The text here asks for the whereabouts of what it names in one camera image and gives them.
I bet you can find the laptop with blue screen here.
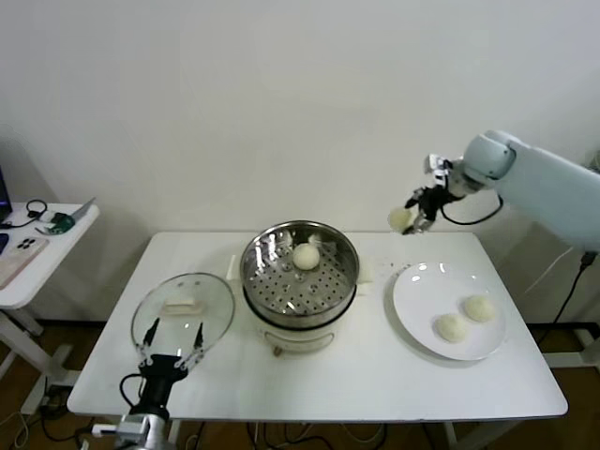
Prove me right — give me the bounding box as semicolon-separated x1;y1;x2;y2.
0;164;13;221

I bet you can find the grey side table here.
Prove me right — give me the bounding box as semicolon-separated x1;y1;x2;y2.
529;219;600;371

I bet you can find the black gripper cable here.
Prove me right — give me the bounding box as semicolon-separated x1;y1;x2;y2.
119;373;147;412
439;194;505;226

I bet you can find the steel perforated steamer basket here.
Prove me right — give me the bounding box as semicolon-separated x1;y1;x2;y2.
227;219;375;329

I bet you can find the white side table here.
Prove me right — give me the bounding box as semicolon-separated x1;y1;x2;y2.
0;201;101;404

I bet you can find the floor power strip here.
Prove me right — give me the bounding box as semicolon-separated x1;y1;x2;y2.
39;384;71;413

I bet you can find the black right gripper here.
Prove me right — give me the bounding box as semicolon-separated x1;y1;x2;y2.
401;185;452;235

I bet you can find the white wall cable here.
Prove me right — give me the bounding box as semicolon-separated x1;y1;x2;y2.
527;246;577;294

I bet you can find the white round plate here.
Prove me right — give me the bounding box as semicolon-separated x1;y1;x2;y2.
392;261;508;362

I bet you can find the white steamed baozi bun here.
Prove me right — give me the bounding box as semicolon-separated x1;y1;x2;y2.
387;208;416;234
292;243;321;272
463;294;497;324
433;312;471;344

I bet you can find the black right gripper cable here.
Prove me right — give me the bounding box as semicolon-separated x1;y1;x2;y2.
439;194;505;226

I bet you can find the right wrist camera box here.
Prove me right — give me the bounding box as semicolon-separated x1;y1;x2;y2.
423;153;455;188

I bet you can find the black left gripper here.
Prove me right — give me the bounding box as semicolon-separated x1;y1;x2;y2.
135;317;206;413

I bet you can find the black power adapter cable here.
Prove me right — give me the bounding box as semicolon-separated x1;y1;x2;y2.
533;250;599;346

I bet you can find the phone in pink case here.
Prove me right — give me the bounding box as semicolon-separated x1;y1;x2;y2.
0;235;51;289

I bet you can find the white electric cooking pot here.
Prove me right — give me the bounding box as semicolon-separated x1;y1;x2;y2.
244;279;371;358

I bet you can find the glass pot lid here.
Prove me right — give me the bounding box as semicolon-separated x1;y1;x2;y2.
130;272;236;361

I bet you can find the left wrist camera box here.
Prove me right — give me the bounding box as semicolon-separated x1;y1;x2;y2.
116;412;170;440

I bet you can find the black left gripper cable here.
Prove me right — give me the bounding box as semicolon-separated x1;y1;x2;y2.
119;373;147;412

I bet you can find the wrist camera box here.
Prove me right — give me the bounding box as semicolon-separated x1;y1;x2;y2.
116;412;170;440
423;153;455;188

